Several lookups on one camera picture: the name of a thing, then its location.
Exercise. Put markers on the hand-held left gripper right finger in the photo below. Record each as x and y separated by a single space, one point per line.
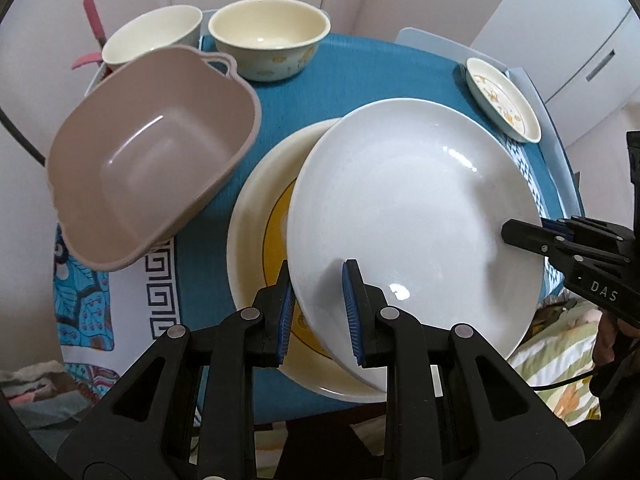
350 310

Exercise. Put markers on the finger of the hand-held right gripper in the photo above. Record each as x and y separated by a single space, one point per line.
557 225
525 235

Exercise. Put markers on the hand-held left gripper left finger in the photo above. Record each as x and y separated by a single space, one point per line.
285 310

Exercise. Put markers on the large white plate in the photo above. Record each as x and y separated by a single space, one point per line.
410 200

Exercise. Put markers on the small cream floral plate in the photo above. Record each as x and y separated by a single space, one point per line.
500 95

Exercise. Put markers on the pink-brown square basin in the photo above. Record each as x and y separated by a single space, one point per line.
150 160

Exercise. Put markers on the cream bowl with floral print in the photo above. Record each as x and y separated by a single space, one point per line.
270 30

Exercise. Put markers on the plain cream bowl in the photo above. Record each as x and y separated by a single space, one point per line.
150 30

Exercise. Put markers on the person's right hand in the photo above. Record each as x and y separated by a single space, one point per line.
606 340

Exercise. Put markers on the striped floral bedding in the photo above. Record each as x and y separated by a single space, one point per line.
550 350

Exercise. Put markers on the white wardrobe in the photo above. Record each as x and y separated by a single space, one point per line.
575 35

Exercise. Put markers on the teal patterned tablecloth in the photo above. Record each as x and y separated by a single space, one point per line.
300 100

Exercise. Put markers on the crumpled pastel cloth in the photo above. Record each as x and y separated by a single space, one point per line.
35 390

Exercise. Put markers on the pink kitchen utensil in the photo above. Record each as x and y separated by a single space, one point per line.
92 15

